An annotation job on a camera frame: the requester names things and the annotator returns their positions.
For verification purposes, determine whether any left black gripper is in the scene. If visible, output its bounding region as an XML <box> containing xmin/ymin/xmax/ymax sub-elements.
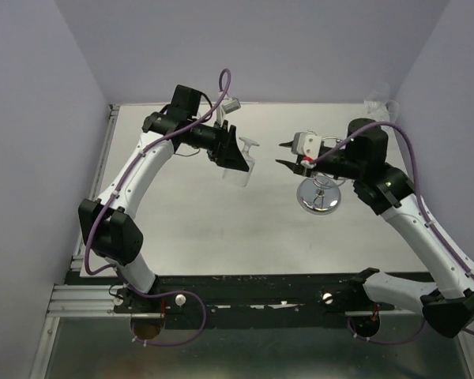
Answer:
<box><xmin>186</xmin><ymin>118</ymin><xmax>250</xmax><ymax>171</ymax></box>

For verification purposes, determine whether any clear wine glass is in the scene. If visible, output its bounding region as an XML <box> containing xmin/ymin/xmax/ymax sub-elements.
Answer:
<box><xmin>363</xmin><ymin>82</ymin><xmax>390</xmax><ymax>114</ymax></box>
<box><xmin>379</xmin><ymin>99</ymin><xmax>400</xmax><ymax>122</ymax></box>
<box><xmin>222</xmin><ymin>137</ymin><xmax>260</xmax><ymax>187</ymax></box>

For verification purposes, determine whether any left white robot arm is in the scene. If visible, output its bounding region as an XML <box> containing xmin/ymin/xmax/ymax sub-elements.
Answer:
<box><xmin>78</xmin><ymin>85</ymin><xmax>250</xmax><ymax>312</ymax></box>

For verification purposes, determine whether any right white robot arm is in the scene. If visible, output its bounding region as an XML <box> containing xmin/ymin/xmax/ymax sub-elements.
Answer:
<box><xmin>280</xmin><ymin>118</ymin><xmax>474</xmax><ymax>338</ymax></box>

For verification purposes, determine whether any chrome wine glass rack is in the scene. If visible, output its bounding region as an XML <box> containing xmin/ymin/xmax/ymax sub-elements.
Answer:
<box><xmin>296</xmin><ymin>137</ymin><xmax>345</xmax><ymax>216</ymax></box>

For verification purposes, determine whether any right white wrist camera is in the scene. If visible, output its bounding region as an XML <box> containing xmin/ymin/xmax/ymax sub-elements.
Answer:
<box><xmin>292</xmin><ymin>132</ymin><xmax>323</xmax><ymax>169</ymax></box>

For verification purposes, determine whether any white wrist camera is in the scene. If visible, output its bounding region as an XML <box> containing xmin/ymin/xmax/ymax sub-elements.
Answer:
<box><xmin>292</xmin><ymin>132</ymin><xmax>323</xmax><ymax>169</ymax></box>
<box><xmin>214</xmin><ymin>97</ymin><xmax>241</xmax><ymax>128</ymax></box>

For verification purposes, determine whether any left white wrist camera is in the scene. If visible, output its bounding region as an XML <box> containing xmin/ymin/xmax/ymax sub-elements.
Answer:
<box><xmin>214</xmin><ymin>97</ymin><xmax>241</xmax><ymax>128</ymax></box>

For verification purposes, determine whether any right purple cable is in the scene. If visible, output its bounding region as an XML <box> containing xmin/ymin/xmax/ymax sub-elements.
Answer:
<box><xmin>306</xmin><ymin>121</ymin><xmax>474</xmax><ymax>347</ymax></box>

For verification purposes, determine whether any purple cable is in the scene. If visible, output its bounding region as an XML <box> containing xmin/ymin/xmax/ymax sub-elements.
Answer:
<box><xmin>82</xmin><ymin>69</ymin><xmax>235</xmax><ymax>348</ymax></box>
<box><xmin>306</xmin><ymin>121</ymin><xmax>474</xmax><ymax>347</ymax></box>

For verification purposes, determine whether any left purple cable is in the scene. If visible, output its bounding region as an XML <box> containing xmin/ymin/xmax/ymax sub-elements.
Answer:
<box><xmin>82</xmin><ymin>69</ymin><xmax>235</xmax><ymax>348</ymax></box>

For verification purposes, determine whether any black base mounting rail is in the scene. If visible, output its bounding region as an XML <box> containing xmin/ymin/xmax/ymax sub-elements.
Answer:
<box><xmin>65</xmin><ymin>270</ymin><xmax>457</xmax><ymax>331</ymax></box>

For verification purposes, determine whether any aluminium frame rail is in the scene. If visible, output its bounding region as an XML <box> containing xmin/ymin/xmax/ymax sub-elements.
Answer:
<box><xmin>31</xmin><ymin>103</ymin><xmax>131</xmax><ymax>379</ymax></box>

